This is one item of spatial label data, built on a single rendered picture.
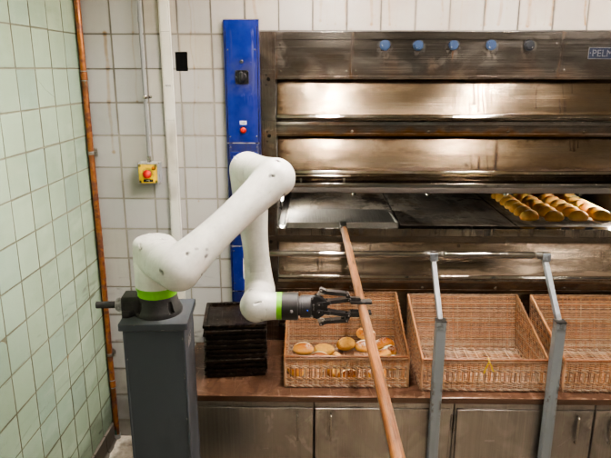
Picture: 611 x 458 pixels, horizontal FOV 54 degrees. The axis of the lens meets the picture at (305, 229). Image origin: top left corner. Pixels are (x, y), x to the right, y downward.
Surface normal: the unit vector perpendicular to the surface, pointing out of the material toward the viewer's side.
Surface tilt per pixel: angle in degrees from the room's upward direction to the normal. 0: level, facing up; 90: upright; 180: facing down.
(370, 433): 90
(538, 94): 69
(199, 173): 90
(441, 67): 90
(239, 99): 90
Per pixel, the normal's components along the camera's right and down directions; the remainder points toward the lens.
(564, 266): -0.02, -0.09
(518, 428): -0.02, 0.27
